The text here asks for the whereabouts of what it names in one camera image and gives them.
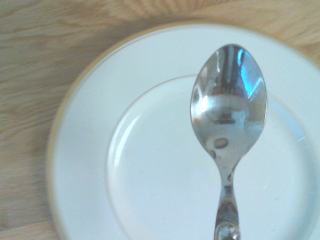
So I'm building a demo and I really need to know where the white-handled metal spoon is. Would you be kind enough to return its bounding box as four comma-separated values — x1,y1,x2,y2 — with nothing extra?
189,43,269,240

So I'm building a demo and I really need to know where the white plate with gold rim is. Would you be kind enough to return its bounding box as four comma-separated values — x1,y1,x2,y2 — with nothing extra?
46,22,320,240

